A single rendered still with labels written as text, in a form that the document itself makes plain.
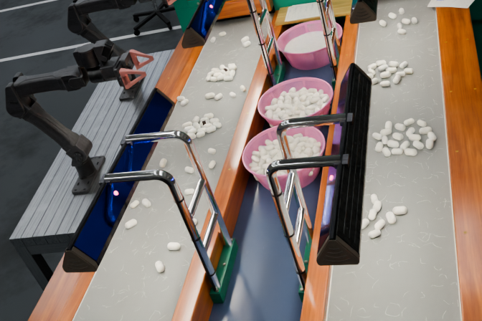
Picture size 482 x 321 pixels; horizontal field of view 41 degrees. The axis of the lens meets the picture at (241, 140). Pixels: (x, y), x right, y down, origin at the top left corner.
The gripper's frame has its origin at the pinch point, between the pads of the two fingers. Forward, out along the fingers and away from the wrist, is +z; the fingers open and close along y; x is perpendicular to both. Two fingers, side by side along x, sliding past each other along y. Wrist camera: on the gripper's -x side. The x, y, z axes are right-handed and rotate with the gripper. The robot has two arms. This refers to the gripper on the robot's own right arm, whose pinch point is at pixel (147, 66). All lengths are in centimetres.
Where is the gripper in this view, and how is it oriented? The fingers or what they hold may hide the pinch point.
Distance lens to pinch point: 206.3
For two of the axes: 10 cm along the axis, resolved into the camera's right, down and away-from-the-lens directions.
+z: 9.6, -1.2, -2.5
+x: 2.5, 7.9, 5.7
